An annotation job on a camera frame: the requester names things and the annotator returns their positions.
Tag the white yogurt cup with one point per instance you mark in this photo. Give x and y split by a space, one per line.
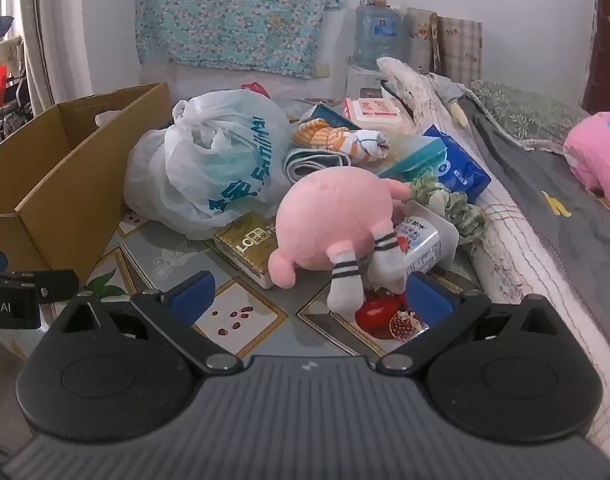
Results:
420 250

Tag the white quilted mattress pad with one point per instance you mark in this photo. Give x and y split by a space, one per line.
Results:
535 300

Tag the green patterned cushion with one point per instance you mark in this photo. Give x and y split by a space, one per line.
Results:
530 110

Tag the floral wallpaper roll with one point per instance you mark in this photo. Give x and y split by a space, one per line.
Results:
419 40

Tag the blue tissue pack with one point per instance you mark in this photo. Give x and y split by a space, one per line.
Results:
460 170

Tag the pale yellow plastic piece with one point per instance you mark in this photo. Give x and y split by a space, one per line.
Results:
459 114

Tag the white water dispenser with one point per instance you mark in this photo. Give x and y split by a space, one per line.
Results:
362 80

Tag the white fuzzy blanket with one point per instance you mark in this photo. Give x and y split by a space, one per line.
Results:
420 85

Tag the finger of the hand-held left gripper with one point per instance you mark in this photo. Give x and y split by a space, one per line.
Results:
45 282

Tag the teal floral wall cloth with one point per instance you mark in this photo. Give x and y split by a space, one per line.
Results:
235 10

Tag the white curtain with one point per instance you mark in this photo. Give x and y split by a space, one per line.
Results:
55 30

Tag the printed tablecloth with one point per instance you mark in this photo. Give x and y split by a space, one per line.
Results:
245 305

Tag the plaid wallpaper roll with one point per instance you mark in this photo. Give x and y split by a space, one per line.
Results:
460 50

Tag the gold carton box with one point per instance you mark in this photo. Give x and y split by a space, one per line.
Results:
245 247

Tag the pink plush toy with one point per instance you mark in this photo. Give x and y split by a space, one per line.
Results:
330 220

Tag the grey blanket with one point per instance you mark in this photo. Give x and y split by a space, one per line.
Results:
535 185

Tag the pink wet wipes pack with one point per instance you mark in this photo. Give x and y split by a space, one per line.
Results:
380 112

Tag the wall outlet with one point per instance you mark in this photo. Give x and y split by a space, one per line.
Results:
323 70

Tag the orange striped cloth toy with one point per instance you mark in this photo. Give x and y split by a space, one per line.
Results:
330 140

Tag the white plastic bag teal print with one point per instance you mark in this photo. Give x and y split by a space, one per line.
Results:
200 160

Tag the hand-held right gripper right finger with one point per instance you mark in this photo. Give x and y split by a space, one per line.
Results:
429 297

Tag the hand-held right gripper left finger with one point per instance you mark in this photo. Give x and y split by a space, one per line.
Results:
191 296

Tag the blue white carton box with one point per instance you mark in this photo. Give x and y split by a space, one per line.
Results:
415 157

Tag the brown cardboard box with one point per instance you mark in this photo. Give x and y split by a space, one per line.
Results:
60 185

